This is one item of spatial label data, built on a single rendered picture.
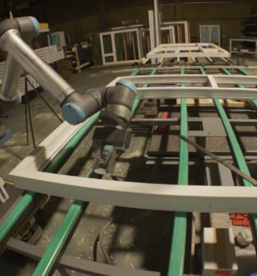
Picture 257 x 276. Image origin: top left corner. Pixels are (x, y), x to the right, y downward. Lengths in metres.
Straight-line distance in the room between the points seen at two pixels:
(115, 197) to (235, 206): 0.36
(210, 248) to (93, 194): 0.45
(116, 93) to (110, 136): 0.17
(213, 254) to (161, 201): 0.28
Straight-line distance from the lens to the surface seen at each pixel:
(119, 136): 0.72
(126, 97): 0.78
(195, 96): 1.52
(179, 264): 0.55
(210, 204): 0.62
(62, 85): 0.81
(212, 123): 1.17
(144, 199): 0.62
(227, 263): 0.76
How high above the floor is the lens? 1.36
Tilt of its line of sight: 29 degrees down
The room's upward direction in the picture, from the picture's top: 8 degrees counter-clockwise
